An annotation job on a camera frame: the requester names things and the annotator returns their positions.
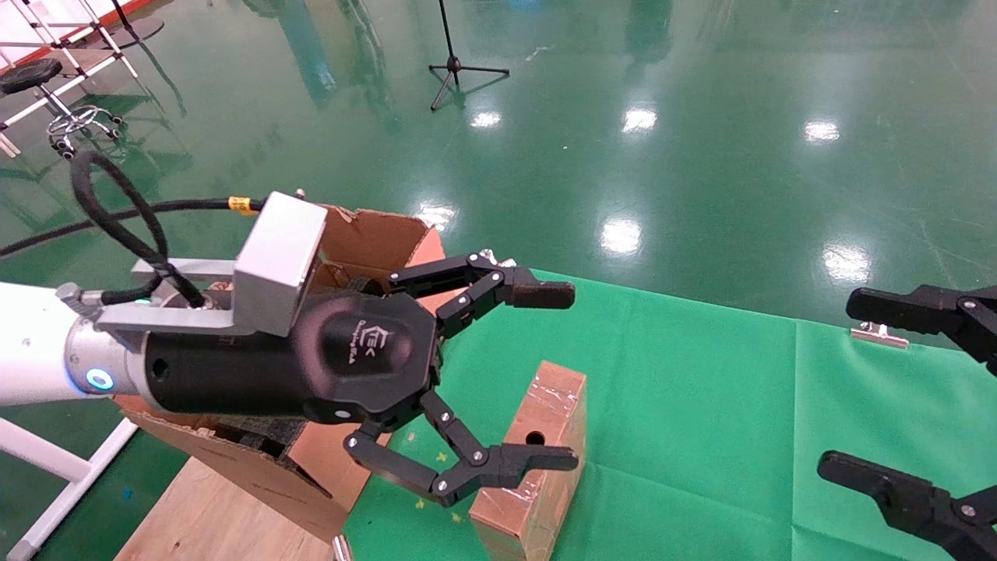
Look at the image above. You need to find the black foam insert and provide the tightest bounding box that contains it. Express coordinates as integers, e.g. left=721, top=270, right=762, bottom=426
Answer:
left=335, top=269, right=390, bottom=298
left=206, top=417, right=312, bottom=460

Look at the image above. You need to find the black wheeled stool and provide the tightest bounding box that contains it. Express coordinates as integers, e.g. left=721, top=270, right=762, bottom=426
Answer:
left=0, top=58, right=124, bottom=161

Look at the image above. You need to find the small taped cardboard box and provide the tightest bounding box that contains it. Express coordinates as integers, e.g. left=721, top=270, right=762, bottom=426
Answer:
left=469, top=360, right=587, bottom=561

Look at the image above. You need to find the white metal rack frame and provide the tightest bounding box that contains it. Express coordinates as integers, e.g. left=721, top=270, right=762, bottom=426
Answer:
left=0, top=0, right=141, bottom=157

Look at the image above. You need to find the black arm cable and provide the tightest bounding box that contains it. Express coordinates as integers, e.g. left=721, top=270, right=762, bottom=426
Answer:
left=0, top=150, right=270, bottom=309

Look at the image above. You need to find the large open cardboard carton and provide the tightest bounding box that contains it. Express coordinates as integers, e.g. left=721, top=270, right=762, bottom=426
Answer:
left=113, top=204, right=449, bottom=544

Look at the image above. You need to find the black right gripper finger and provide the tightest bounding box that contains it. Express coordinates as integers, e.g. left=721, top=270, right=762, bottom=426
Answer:
left=817, top=450, right=997, bottom=561
left=847, top=284, right=997, bottom=375

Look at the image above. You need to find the black round stand base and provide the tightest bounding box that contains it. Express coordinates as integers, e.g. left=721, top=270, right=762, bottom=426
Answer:
left=86, top=0, right=166, bottom=49

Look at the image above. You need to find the white table leg frame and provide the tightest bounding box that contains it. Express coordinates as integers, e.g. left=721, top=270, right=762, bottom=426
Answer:
left=0, top=417, right=139, bottom=561

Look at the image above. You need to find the black tripod stand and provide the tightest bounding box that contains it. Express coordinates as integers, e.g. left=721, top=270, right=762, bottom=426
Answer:
left=428, top=0, right=511, bottom=111

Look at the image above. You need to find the green table cloth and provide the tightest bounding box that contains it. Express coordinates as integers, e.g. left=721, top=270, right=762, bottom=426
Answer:
left=343, top=269, right=997, bottom=561

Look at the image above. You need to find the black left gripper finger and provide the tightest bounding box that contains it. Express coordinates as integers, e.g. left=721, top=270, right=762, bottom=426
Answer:
left=387, top=253, right=576, bottom=340
left=343, top=390, right=580, bottom=507

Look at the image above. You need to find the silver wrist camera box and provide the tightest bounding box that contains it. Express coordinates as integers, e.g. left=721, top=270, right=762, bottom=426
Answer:
left=93, top=191, right=328, bottom=340

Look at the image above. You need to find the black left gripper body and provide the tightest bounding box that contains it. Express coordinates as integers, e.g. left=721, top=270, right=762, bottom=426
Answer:
left=144, top=292, right=445, bottom=425

